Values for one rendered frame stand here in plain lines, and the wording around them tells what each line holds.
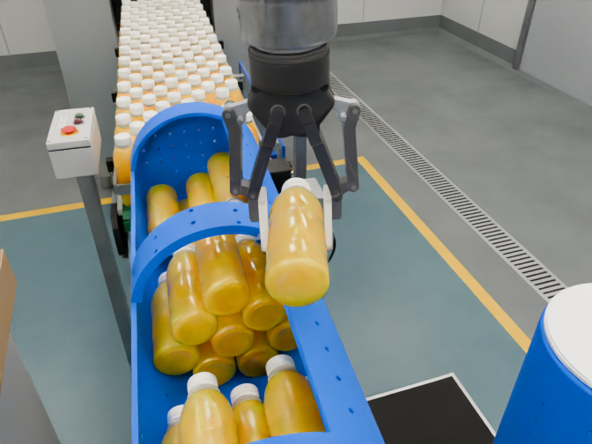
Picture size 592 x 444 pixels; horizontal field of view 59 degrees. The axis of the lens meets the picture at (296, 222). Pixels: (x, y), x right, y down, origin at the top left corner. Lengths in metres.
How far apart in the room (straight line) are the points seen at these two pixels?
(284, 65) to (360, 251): 2.26
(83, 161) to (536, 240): 2.31
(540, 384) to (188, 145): 0.83
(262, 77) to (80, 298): 2.20
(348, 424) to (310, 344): 0.10
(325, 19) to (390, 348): 1.89
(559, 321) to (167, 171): 0.84
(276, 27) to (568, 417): 0.75
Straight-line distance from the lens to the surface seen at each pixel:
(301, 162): 1.78
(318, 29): 0.47
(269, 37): 0.46
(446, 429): 1.88
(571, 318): 1.00
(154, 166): 1.22
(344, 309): 2.38
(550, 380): 0.97
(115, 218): 1.44
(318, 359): 0.61
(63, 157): 1.41
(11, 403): 1.14
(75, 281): 2.71
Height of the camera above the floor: 1.68
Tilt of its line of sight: 35 degrees down
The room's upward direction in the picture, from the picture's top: straight up
